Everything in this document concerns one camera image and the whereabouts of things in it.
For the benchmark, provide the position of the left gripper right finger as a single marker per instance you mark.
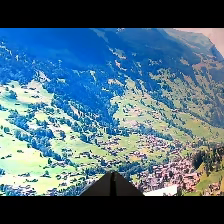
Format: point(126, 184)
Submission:
point(125, 187)

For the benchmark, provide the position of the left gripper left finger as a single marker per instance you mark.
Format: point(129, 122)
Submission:
point(101, 186)

